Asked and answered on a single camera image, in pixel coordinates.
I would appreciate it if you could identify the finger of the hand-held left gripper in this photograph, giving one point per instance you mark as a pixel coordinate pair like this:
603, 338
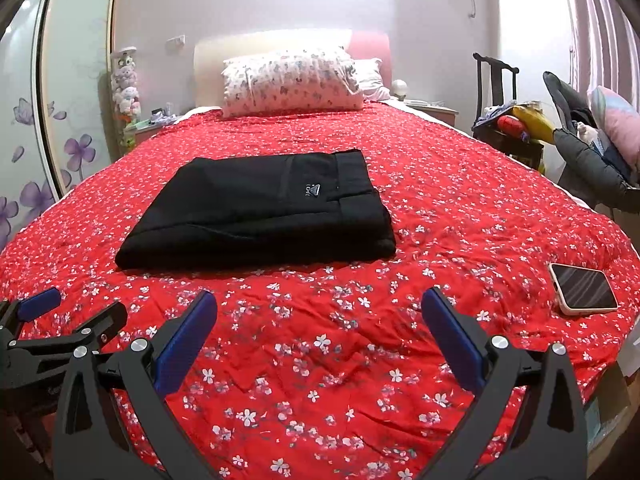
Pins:
37, 302
102, 322

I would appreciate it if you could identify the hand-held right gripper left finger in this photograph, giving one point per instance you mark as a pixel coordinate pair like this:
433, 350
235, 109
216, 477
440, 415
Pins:
185, 340

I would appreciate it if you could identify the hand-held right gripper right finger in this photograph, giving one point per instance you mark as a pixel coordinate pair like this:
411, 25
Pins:
452, 340

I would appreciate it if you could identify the black pants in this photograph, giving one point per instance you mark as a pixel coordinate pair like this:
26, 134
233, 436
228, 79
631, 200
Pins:
260, 210

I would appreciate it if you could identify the red floral blanket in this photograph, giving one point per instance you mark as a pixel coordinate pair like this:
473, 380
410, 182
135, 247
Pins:
320, 360

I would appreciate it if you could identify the smartphone with cream case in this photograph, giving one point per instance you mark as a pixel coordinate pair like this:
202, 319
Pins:
584, 289

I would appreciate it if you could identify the purple flower wardrobe doors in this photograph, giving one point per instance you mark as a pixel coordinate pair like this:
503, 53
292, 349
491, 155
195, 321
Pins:
45, 110

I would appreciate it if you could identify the pink nightstand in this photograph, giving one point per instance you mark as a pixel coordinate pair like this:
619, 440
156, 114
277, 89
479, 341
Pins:
147, 127
432, 109

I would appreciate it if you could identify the grey padded chair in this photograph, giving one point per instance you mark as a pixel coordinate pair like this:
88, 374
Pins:
585, 165

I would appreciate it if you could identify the red item on chair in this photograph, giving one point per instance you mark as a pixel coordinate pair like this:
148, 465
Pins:
507, 123

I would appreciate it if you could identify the column of stuffed toys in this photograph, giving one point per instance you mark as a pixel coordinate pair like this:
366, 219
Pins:
125, 87

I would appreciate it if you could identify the yellow item on chair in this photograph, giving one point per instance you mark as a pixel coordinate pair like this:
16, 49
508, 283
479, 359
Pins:
537, 120

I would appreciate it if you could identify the black wooden chair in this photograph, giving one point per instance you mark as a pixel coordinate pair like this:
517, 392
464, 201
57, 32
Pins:
492, 90

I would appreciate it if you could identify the round white lamp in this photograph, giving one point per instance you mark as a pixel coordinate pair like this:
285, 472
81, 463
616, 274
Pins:
399, 87

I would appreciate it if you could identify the plain white pillow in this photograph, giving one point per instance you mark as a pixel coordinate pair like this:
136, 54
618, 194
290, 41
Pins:
372, 80

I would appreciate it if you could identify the pastel pink cushion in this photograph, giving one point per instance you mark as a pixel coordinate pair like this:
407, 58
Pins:
617, 120

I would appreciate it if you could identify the white floral pillow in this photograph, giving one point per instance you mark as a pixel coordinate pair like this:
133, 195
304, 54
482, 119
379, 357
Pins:
292, 82

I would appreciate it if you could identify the pink curtain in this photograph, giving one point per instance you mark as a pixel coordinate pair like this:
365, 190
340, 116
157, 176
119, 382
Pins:
605, 20

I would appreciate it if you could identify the white wall socket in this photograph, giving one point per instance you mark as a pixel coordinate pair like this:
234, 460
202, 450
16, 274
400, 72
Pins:
176, 40

